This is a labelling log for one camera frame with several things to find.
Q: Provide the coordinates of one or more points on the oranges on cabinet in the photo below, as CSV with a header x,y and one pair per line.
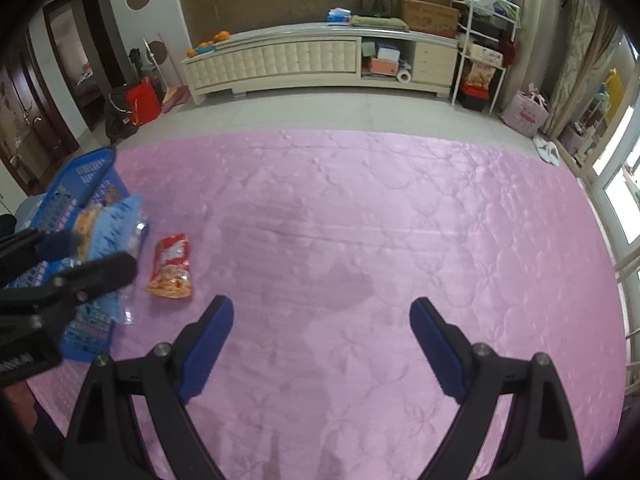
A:
x,y
208,45

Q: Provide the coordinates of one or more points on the red bag on floor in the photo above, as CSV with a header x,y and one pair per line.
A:
x,y
143,102

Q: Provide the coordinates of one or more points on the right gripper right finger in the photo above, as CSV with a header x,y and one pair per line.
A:
x,y
540,439

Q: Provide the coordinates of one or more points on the blue tissue box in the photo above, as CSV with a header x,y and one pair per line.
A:
x,y
339,16

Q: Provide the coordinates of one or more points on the cream TV cabinet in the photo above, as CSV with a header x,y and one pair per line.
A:
x,y
317,55

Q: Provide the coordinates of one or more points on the white metal shelf rack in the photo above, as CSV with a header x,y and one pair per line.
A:
x,y
486,34

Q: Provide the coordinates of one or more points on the pink shopping bag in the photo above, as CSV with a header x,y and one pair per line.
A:
x,y
527,112

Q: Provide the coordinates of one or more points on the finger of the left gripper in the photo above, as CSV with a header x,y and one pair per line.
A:
x,y
88,281
32,246

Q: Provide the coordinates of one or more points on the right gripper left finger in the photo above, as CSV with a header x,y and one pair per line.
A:
x,y
104,440

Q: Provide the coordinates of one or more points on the small red snack packet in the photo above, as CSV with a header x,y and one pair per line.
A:
x,y
171,273

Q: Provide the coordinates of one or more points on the white slippers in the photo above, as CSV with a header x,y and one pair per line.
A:
x,y
546,150

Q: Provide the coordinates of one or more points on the clear blue bread bag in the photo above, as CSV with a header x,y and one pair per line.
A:
x,y
105,230

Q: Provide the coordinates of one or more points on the patterned curtain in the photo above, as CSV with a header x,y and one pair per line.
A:
x,y
591,31

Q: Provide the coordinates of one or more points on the cardboard box on cabinet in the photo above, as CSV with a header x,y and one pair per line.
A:
x,y
430,18

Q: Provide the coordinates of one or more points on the blue plastic basket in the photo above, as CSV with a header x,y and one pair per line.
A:
x,y
77,195

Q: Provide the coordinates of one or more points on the pink quilted tablecloth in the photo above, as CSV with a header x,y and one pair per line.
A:
x,y
322,240

